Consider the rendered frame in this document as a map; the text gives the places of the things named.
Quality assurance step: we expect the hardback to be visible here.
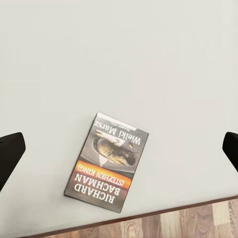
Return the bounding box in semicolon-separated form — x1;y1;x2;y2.
64;112;149;213

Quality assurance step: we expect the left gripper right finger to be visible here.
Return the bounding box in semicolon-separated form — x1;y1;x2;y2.
222;132;238;172

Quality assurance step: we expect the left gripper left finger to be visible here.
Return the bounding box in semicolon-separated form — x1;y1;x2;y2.
0;132;26;191

